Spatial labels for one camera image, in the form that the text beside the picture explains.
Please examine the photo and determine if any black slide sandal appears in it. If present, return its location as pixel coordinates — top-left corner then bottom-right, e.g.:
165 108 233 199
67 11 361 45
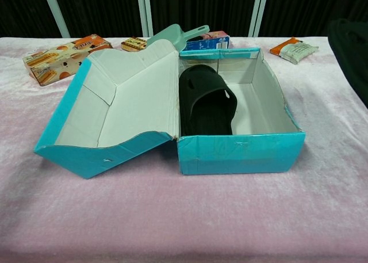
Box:
178 64 239 137
327 18 368 102

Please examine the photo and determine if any teal cardboard shoe box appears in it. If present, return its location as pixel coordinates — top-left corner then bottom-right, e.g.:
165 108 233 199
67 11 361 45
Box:
33 39 305 180

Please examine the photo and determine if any blue pink carton box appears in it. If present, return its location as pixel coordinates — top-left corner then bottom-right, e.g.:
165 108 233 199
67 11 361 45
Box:
182 30 231 51

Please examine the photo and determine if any small brown snack box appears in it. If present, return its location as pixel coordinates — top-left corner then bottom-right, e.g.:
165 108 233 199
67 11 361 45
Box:
120 37 149 53

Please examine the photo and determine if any large orange biscuit box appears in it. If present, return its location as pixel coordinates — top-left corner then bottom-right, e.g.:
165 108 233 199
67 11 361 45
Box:
22 34 113 87

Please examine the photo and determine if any mint green plastic scoop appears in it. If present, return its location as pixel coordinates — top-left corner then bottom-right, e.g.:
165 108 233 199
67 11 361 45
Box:
146 24 210 52

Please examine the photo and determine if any pink plush table cloth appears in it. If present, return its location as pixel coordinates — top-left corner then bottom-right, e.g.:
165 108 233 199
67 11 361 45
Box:
0 36 368 263

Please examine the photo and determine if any black pleated curtain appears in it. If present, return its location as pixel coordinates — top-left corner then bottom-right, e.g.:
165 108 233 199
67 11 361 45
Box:
51 0 144 39
0 0 63 39
258 0 368 39
149 0 255 38

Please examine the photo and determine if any orange white snack packet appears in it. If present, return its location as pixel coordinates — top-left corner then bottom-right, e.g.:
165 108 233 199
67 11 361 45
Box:
269 37 320 65

